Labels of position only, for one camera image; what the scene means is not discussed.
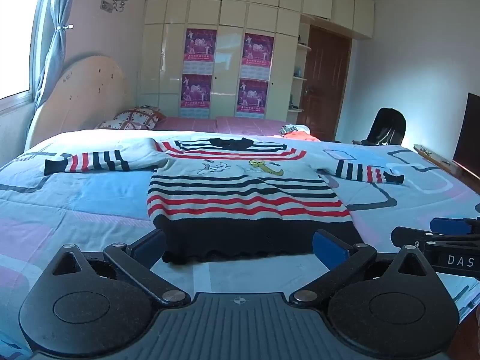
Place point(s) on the wooden television stand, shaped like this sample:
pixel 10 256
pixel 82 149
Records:
pixel 435 155

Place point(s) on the black television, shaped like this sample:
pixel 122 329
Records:
pixel 468 135

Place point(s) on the orange cloth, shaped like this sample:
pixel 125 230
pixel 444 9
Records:
pixel 302 137

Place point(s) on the cream corner shelf unit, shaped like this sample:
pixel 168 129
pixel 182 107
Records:
pixel 300 78

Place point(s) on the light blue patterned bed cover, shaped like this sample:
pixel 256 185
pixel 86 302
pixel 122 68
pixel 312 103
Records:
pixel 93 202

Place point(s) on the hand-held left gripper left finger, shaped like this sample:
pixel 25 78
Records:
pixel 150 248

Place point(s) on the blue curtain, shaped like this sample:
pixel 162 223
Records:
pixel 56 45

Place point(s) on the black chair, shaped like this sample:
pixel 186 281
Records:
pixel 388 125

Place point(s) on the brown wooden door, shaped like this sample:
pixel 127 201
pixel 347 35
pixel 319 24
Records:
pixel 322 82

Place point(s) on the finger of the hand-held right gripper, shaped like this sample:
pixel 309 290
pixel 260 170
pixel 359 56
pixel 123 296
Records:
pixel 410 235
pixel 450 225

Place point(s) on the pink wall poster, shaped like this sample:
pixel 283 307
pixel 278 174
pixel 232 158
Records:
pixel 258 52
pixel 252 95
pixel 200 47
pixel 196 93

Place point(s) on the red patterned pillow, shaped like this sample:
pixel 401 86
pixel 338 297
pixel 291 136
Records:
pixel 116 125
pixel 140 116

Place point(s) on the metal curtain holdback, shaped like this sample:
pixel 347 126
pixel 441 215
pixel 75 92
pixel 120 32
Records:
pixel 67 26

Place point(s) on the striped cloth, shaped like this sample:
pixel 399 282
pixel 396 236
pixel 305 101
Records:
pixel 294 129

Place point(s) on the striped knit sweater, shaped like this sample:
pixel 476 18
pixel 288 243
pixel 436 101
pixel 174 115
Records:
pixel 243 195

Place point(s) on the beige wooden headboard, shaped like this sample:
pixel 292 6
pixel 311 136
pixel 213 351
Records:
pixel 82 93

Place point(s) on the cream wardrobe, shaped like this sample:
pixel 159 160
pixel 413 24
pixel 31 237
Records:
pixel 228 45

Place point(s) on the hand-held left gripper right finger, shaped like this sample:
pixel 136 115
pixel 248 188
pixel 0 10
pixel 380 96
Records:
pixel 328 248

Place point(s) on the window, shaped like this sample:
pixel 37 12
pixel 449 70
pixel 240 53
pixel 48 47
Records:
pixel 18 26

